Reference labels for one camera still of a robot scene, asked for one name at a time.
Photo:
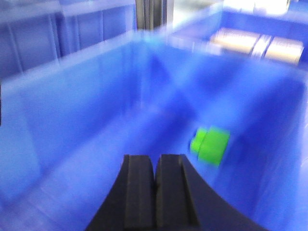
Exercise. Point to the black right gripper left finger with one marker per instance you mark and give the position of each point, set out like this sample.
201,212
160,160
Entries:
129,205

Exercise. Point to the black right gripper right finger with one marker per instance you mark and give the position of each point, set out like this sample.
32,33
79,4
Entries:
185,202

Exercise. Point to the green block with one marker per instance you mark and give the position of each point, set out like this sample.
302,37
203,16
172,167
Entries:
210,144

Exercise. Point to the large blue target bin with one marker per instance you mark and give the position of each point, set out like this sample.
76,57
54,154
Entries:
65,128

